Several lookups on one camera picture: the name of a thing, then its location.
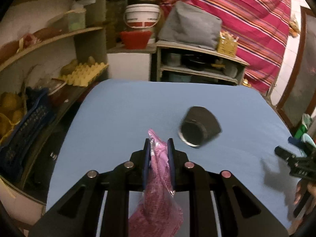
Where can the grey fabric cover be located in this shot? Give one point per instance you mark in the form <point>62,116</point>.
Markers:
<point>187,24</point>

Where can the light blue plastic basket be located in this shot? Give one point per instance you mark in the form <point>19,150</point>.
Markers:
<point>307,142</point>

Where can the wooden shelf unit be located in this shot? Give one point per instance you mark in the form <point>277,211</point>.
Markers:
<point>40,41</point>

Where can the yellow utensil box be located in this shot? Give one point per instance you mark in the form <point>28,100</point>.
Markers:
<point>227,44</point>

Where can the red striped hanging cloth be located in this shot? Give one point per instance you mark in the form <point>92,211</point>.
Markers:
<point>262,27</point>

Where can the light blue tablecloth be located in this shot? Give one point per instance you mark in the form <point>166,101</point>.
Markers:
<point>114,118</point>

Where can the pink foil wrapper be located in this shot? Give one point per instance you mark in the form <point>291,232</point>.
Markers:
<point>157,214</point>

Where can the grey low shelf table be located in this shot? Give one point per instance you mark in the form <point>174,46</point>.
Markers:
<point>185,63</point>

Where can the white cabinet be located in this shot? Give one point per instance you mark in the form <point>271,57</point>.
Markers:
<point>130,64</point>

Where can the white plastic bucket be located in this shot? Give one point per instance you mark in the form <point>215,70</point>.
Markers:
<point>139,16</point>

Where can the person's right hand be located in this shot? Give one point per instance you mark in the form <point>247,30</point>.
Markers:
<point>304,186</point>

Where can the red woven basket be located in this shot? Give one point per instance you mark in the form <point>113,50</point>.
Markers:
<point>134,40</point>

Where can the dark blue plastic crate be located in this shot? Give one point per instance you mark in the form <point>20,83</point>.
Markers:
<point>14,151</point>

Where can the yellow egg tray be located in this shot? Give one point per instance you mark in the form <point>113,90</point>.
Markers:
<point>84,75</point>

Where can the green bin with bag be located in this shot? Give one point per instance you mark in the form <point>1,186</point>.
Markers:
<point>304,126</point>

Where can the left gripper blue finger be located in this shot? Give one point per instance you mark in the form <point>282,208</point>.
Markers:
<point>217,204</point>
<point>98,204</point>

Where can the brown framed door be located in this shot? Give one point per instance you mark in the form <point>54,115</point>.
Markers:
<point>299,95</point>

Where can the black cylindrical speaker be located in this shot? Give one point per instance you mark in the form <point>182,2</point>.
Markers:
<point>198,127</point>

